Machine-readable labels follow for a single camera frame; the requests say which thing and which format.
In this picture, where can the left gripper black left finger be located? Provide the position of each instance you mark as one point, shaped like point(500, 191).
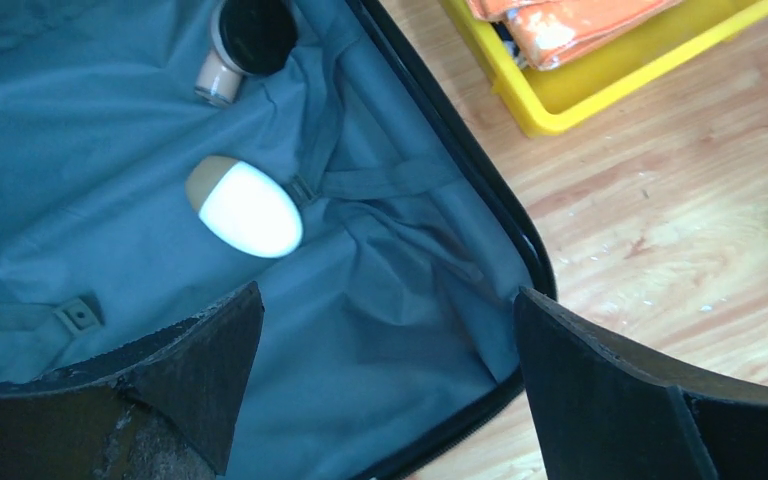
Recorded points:
point(164, 406)

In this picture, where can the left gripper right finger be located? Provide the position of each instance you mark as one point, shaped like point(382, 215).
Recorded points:
point(607, 407)

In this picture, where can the white oval soap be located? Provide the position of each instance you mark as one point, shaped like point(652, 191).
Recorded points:
point(244, 207)

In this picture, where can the black white space suitcase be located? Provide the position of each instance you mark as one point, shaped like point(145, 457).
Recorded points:
point(388, 333)

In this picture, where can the orange tie-dye jeans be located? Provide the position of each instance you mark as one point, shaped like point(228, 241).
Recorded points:
point(549, 34)

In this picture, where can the white cosmetic tube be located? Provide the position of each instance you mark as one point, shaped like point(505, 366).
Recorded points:
point(217, 83)

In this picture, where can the yellow plastic tray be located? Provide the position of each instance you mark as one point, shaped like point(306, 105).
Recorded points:
point(552, 102)

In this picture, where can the round black lid compact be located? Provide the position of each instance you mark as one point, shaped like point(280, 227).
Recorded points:
point(253, 37)

